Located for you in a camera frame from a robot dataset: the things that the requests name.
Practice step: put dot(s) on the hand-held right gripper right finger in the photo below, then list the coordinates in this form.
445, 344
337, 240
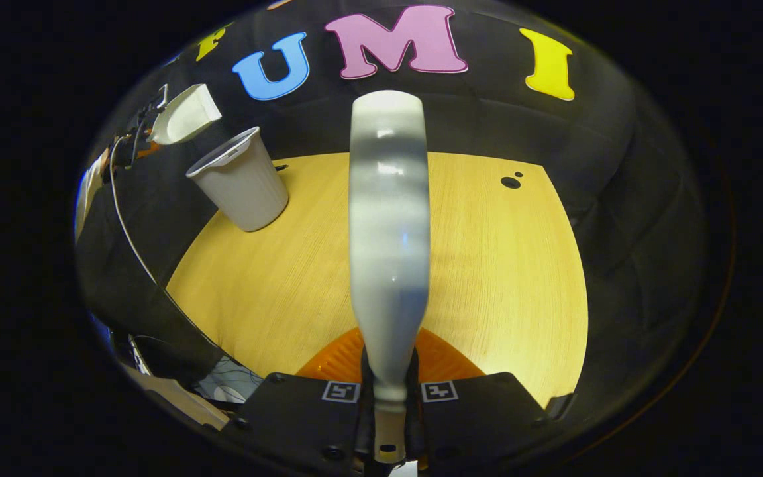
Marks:
474, 417

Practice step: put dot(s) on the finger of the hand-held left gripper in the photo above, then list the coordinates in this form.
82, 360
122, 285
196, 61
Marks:
143, 132

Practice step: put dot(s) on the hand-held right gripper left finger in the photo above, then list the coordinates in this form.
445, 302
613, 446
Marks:
302, 417

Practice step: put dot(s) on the grey plastic dustpan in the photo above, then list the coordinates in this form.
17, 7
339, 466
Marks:
186, 119

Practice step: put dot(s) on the grey ribbed garbage bin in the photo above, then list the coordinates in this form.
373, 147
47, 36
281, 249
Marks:
242, 189

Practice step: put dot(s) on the small grey broom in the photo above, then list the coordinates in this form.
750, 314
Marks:
388, 232

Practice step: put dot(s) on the wooden desktop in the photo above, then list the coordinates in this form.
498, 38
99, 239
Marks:
487, 265

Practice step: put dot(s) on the black desk edge clamp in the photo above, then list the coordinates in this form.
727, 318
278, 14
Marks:
559, 406

